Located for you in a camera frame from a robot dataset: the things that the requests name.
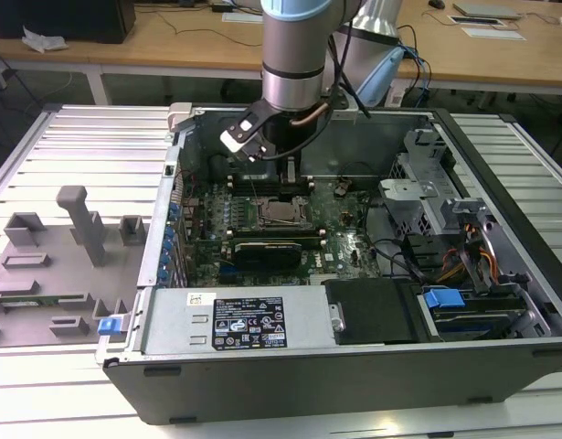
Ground silver CPU green edge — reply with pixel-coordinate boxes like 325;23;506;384
267;203;301;223

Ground metal socket cover frame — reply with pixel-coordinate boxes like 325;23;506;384
260;199;310;229

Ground RAM slot white latches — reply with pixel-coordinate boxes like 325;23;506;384
226;175;314;183
226;182;315;191

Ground CPU socket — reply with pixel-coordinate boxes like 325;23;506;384
255;197;316;232

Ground black plastic drive cover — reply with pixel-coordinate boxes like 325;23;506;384
323;277;422;345

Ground grey plastic case latch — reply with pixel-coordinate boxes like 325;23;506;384
167;102;204;134

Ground pale blue teach pendant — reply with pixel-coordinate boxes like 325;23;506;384
355;45;408;107

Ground black graphics card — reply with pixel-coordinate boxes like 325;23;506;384
220;228;327;278

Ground green motherboard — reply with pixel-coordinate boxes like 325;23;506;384
184;180;387;287

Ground metal drive cage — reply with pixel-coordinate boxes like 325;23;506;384
378;128;453;230

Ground wooden office desk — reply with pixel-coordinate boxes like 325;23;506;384
0;8;268;106
394;0;562;111

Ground black rating label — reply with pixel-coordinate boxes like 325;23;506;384
210;295;285;352

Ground silver power supply unit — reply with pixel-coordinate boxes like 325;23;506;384
137;285;337;357

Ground hard disk in blue carrier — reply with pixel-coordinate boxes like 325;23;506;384
417;286;528;343

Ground grey laptop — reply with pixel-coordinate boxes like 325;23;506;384
452;2;523;22

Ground black computer box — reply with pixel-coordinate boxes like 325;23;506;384
0;0;138;45

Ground open PC case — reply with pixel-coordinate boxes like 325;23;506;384
95;102;562;424

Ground white crumpled cloth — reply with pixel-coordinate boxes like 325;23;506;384
22;25;70;55

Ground grey parts rack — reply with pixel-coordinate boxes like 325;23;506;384
0;185;150;349

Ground copper coloured hose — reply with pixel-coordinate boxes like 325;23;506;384
289;102;331;128

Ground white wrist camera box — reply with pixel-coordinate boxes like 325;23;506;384
218;100;281;164

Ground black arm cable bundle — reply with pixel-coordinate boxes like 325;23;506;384
326;20;376;121

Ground white desk cable outlet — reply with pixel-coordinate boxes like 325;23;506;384
449;15;508;27
221;11;266;24

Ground orange yellow power wires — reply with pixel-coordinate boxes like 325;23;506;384
438;222;500;285

